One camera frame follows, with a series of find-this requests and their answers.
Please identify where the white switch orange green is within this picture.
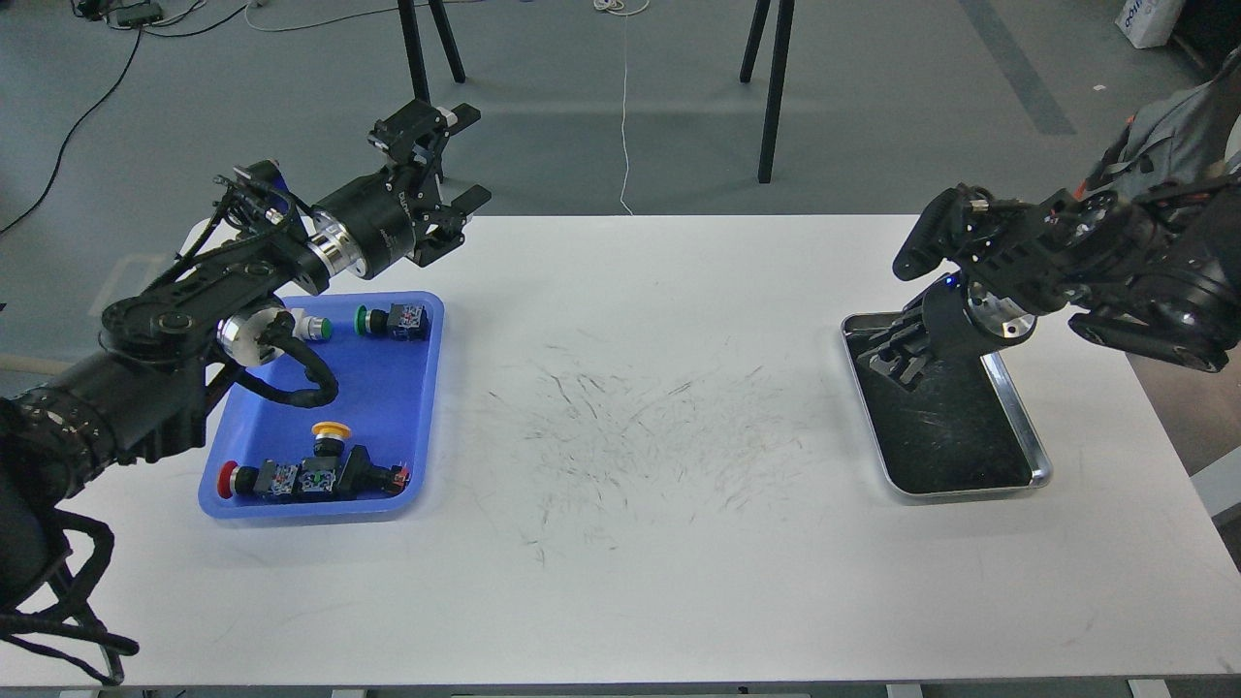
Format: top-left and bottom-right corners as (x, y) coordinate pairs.
(288, 308), (334, 343)

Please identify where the black cable on floor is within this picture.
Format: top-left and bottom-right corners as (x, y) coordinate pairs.
(0, 0), (253, 237)

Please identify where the black stand leg right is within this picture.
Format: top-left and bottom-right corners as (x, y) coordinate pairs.
(738, 0), (795, 184)

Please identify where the silver metal tray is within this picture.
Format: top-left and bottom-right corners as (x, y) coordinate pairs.
(841, 313), (1052, 502)

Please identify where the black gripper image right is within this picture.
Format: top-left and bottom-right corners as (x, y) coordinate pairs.
(841, 274), (1037, 392)

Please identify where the white cord on floor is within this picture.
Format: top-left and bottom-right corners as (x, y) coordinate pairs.
(593, 0), (652, 217)

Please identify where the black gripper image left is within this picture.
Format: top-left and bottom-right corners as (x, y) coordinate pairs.
(310, 99), (491, 279)

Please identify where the grey backpack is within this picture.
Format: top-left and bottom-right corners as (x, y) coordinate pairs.
(1073, 48), (1240, 204)

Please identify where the yellow mushroom push button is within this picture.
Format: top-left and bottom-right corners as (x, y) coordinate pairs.
(310, 421), (352, 460)

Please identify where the white box corner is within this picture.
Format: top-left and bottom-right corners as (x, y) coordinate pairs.
(1114, 0), (1185, 48)

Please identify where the blue plastic tray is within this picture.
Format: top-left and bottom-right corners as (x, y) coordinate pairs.
(199, 291), (446, 520)

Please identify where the green push button switch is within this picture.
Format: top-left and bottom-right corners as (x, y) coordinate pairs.
(354, 303), (431, 342)

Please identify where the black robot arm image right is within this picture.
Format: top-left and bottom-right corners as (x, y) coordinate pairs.
(856, 174), (1239, 392)

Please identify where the red push button switch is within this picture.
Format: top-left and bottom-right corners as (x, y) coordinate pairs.
(213, 460), (299, 503)

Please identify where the black switch block red connector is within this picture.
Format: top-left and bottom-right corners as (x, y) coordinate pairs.
(294, 442), (411, 502)

